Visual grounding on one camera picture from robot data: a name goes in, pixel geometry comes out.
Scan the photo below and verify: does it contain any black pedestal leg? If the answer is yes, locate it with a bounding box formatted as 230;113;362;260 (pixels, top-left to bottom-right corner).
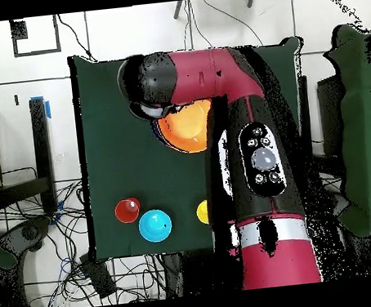
0;215;56;257

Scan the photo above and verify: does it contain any black cable tangle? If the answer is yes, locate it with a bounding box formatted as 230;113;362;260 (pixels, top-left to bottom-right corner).
0;171;167;307

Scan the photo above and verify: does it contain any black square frame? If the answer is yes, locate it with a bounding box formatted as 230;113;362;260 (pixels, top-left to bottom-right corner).
9;14;63;58

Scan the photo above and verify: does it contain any yellow plastic cup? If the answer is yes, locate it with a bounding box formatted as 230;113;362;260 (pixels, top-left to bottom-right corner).
194;199;211;226

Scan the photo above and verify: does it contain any large yellow plastic bowl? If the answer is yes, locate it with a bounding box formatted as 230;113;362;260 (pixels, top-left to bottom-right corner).
152;97;218;157

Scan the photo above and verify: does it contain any small cyan plastic bowl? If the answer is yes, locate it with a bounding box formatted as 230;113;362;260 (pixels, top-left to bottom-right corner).
136;207;175;245

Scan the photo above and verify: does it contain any thin black cable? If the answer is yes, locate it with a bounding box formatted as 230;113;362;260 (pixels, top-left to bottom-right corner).
201;0;265;52

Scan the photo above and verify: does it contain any orange-red plastic cup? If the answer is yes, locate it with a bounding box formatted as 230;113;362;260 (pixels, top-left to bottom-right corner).
113;196;143;225

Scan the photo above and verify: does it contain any dark green tablecloth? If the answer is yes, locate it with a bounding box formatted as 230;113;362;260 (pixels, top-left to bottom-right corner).
68;31;324;264

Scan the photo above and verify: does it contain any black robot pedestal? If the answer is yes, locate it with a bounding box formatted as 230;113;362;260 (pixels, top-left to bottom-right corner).
161;247;221;299

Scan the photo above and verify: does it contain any black power strip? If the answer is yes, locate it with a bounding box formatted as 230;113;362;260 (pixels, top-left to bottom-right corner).
78;249;118;301

